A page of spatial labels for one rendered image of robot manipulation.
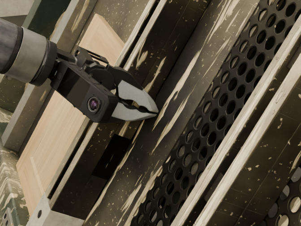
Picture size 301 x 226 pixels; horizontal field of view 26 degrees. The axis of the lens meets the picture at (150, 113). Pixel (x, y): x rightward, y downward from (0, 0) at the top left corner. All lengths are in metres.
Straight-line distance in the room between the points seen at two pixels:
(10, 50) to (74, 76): 0.10
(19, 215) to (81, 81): 0.50
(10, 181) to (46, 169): 0.13
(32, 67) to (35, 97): 0.63
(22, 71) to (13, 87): 0.87
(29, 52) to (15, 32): 0.03
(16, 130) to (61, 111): 0.22
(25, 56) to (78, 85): 0.09
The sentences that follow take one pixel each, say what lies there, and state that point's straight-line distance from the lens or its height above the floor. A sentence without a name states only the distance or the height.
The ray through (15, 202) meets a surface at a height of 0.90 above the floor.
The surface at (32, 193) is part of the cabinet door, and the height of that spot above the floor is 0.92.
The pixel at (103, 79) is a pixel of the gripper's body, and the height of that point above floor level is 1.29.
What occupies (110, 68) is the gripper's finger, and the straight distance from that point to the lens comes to 1.00.
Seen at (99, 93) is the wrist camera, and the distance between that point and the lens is 0.93.
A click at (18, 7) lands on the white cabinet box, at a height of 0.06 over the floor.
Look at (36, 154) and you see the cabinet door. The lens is 1.47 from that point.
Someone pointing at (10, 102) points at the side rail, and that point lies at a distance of 1.85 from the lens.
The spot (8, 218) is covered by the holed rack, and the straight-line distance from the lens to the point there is 1.40.
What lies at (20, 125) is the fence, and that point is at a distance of 1.61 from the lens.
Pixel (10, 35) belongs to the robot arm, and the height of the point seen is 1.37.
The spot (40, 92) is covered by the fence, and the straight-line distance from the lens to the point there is 1.58.
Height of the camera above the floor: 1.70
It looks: 27 degrees down
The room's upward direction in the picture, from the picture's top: straight up
